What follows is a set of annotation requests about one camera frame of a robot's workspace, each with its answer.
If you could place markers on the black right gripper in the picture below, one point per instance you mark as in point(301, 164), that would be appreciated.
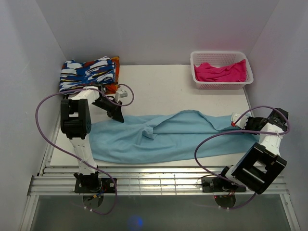
point(249, 119)

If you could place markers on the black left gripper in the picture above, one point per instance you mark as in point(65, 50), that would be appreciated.
point(115, 113)

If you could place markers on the light blue trousers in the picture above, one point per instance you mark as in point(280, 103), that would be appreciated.
point(165, 138)

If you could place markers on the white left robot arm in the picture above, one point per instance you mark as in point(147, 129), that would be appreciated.
point(75, 123)

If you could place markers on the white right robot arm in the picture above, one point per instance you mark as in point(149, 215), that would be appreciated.
point(262, 163)

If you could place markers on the orange folded trousers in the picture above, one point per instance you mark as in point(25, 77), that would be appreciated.
point(110, 74)

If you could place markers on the pink trousers in basket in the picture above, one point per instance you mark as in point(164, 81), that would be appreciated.
point(233, 73)

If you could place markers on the blue white patterned folded trousers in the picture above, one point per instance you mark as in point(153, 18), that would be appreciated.
point(76, 75)

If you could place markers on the white plastic basket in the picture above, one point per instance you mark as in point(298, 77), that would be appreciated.
point(220, 59)

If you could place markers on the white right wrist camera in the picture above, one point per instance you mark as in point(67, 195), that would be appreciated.
point(239, 120)

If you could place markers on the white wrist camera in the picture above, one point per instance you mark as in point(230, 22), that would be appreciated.
point(119, 94)
point(239, 120)

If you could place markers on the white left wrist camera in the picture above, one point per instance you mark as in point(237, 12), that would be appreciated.
point(119, 94)

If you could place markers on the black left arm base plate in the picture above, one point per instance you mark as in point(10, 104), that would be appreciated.
point(108, 185)

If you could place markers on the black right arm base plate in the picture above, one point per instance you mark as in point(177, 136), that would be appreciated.
point(217, 185)

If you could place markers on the aluminium table edge rail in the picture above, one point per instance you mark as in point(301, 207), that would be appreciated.
point(139, 181)

